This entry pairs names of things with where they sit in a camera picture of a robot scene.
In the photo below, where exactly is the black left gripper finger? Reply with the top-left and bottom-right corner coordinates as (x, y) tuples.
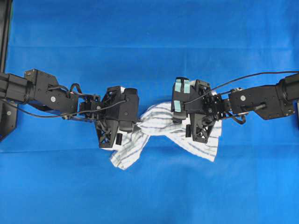
(133, 124), (140, 132)

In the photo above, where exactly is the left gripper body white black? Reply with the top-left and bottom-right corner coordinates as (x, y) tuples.
(79, 86), (125, 148)

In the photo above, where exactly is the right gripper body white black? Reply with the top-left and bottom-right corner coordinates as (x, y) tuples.
(185, 79), (227, 143)

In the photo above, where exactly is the white blue striped towel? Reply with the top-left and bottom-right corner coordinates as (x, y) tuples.
(110, 102), (222, 170)

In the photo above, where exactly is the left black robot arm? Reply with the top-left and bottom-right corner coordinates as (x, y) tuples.
(0, 69), (139, 148)

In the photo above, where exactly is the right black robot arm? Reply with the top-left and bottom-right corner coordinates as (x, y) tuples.
(184, 72), (299, 143)

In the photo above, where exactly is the blue table cloth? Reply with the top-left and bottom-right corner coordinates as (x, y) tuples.
(0, 0), (299, 224)

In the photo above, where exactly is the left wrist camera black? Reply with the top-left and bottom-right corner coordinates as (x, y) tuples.
(119, 88), (139, 132)

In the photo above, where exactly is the left camera black cable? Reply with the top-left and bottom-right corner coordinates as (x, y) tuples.
(0, 98), (130, 119)

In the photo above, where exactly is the camera black cable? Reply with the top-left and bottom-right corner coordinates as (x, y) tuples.
(182, 70), (299, 105)
(0, 98), (130, 119)

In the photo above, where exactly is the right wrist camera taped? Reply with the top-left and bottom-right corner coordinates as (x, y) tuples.
(171, 77), (190, 124)

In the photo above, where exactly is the right camera black cable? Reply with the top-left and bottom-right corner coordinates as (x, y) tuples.
(182, 70), (299, 105)

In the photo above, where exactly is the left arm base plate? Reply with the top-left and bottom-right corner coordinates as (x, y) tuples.
(0, 102), (18, 141)

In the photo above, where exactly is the black left frame post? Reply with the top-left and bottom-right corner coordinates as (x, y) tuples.
(0, 0), (13, 73)

